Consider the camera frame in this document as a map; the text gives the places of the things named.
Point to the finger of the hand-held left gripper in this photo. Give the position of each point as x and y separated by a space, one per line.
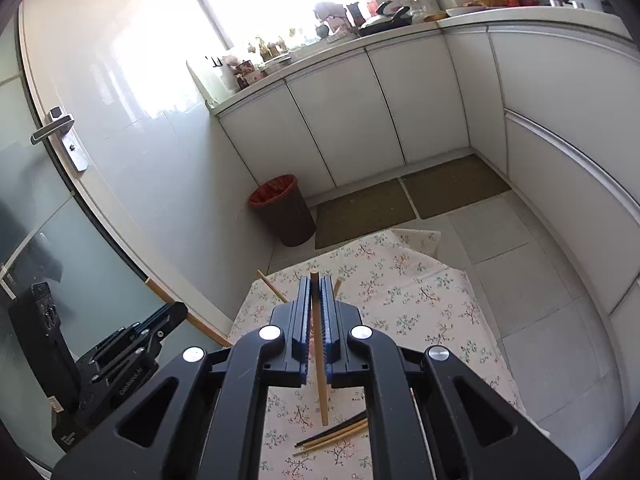
125 345
167 317

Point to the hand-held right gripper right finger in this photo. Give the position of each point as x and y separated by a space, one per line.
327 320

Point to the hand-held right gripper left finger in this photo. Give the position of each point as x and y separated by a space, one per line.
304 320

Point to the black chopstick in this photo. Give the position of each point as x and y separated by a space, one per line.
332 429

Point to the pile of wooden chopsticks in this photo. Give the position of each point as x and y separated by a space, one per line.
340 436

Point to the floral tablecloth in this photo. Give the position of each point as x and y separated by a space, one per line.
410 300

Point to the dark brown trash bin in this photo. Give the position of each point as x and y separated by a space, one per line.
292 220

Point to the frosted glass door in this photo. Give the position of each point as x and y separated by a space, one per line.
75 240

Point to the red trash bag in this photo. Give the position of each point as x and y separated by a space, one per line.
270 191

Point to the white cabinet door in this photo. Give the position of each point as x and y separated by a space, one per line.
275 135
475 90
345 110
420 95

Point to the white cutting board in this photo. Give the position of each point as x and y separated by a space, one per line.
202 82

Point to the brown lidded jar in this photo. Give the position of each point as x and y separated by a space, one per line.
247 77

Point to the steel basin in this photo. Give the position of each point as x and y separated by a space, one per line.
277 64

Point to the white cabinet drawer front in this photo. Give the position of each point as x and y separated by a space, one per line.
565 85
565 195

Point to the row of small dark bottles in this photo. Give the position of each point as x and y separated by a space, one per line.
267 47

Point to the black frying pan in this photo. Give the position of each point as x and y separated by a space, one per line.
385 22

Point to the dark jar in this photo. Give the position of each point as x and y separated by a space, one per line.
356 15

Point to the grey plastic bag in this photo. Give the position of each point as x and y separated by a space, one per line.
330 12

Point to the red bottle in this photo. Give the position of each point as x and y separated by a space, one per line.
372 7

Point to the white kitchen countertop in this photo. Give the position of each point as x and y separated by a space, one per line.
525 17

